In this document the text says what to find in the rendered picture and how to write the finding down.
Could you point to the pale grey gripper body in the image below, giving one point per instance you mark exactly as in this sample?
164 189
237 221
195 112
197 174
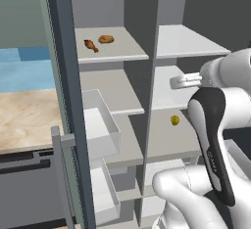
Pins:
183 82

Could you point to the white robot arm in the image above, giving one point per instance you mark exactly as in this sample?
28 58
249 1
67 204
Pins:
235 109

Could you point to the white fridge shelf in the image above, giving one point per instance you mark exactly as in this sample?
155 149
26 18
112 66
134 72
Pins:
166 89
124 48
111 89
127 145
183 42
163 141

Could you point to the grey fridge freezer cabinet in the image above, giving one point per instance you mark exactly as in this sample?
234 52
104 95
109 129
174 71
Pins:
140 17

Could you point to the brown chicken drumstick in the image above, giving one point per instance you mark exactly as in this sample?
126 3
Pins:
90 44

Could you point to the grey fridge door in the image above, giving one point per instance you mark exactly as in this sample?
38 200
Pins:
67 60

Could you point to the yellow green fruit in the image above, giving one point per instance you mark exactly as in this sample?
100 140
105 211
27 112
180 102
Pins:
175 120

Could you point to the round brown food piece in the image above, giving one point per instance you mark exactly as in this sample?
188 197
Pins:
106 39

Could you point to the dark grey counter cabinet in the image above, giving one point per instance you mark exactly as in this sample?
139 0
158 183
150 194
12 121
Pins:
26 197

